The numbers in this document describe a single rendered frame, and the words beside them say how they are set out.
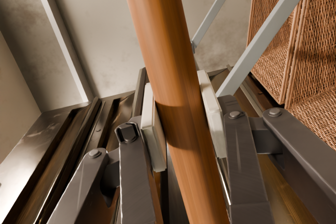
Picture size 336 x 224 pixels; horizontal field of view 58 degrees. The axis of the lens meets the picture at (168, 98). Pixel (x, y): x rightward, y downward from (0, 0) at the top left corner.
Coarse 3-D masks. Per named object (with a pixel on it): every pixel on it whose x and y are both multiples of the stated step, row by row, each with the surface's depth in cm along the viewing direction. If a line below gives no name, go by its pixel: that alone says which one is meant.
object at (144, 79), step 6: (144, 72) 160; (144, 78) 151; (144, 84) 145; (138, 96) 132; (138, 102) 126; (138, 108) 120; (138, 114) 115; (156, 174) 106; (156, 180) 103; (156, 186) 100; (120, 204) 72; (120, 210) 71; (120, 216) 69; (120, 222) 67
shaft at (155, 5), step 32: (128, 0) 16; (160, 0) 16; (160, 32) 16; (160, 64) 17; (192, 64) 18; (160, 96) 18; (192, 96) 18; (192, 128) 19; (192, 160) 20; (192, 192) 21
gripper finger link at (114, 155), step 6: (132, 120) 19; (138, 120) 19; (138, 126) 18; (144, 144) 16; (114, 150) 16; (114, 156) 16; (108, 162) 15; (114, 162) 15; (150, 162) 17; (108, 168) 15; (114, 168) 15; (150, 168) 16; (108, 174) 15; (114, 174) 15; (102, 180) 15; (108, 180) 15; (114, 180) 15; (102, 186) 15; (108, 186) 15; (114, 186) 15
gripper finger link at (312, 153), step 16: (272, 112) 14; (288, 112) 14; (272, 128) 14; (288, 128) 13; (304, 128) 13; (288, 144) 12; (304, 144) 12; (320, 144) 12; (272, 160) 15; (288, 160) 13; (304, 160) 11; (320, 160) 11; (288, 176) 13; (304, 176) 11; (320, 176) 10; (304, 192) 12; (320, 192) 10; (320, 208) 11
